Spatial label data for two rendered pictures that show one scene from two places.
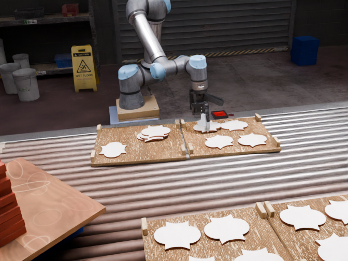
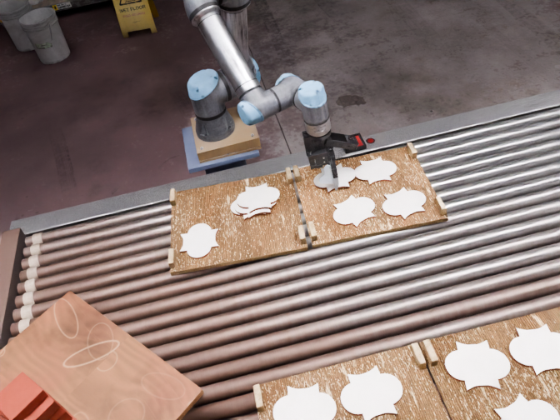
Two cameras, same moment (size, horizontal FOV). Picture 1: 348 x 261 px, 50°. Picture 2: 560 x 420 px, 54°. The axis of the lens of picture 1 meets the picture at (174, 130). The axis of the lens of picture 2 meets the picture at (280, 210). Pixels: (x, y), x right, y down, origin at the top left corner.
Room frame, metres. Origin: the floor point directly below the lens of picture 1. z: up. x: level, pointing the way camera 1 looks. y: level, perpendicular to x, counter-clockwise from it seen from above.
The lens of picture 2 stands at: (0.34, -0.07, 2.15)
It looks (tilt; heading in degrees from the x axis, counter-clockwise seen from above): 45 degrees down; 4
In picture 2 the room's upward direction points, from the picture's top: 10 degrees counter-clockwise
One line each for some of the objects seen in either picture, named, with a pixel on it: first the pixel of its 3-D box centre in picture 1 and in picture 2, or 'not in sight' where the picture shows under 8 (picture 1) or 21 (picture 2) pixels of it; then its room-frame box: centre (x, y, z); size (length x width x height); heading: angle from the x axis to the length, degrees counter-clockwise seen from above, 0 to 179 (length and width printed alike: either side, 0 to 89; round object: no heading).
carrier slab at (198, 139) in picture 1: (226, 135); (365, 193); (1.59, -0.25, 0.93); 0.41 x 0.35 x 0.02; 96
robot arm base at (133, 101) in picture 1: (130, 97); (212, 118); (2.05, 0.24, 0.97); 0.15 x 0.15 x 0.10
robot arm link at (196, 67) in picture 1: (198, 68); (312, 102); (1.66, -0.12, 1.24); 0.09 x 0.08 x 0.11; 29
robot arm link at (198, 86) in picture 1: (199, 84); (317, 125); (1.66, -0.13, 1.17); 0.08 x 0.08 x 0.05
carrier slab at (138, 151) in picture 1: (139, 143); (235, 219); (1.55, 0.17, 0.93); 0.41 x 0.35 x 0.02; 94
